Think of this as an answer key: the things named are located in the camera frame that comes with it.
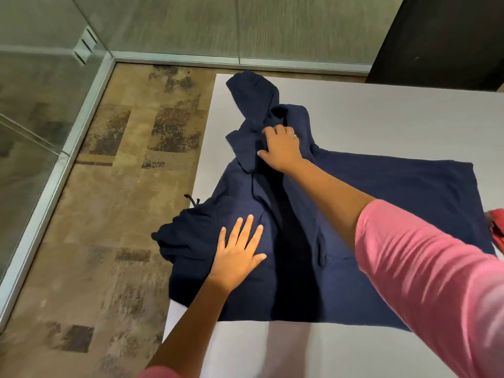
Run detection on person's right hand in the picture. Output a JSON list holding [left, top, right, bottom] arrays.
[[256, 124, 306, 176]]

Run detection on person's left hand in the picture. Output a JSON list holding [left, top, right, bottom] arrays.
[[207, 214, 268, 294]]

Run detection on navy blue hoodie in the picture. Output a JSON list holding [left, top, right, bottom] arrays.
[[151, 70, 497, 332]]

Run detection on red garment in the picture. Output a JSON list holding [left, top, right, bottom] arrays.
[[485, 208, 504, 255]]

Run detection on person's right forearm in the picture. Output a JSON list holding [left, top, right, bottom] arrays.
[[285, 159, 377, 253]]

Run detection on person's left forearm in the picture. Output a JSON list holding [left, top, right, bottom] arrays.
[[145, 277, 231, 378]]

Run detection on person's left pink sleeve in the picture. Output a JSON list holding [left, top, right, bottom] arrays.
[[138, 365, 182, 378]]

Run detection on person's pink sleeve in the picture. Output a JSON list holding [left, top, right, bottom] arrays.
[[138, 365, 182, 378], [354, 198, 504, 378]]

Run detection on person's right pink sleeve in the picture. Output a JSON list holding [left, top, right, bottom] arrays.
[[354, 198, 504, 378]]

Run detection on black mesh office chair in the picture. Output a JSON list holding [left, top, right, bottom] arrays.
[[365, 0, 504, 93]]

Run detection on metal glass door bracket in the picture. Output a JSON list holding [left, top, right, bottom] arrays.
[[72, 26, 99, 67]]

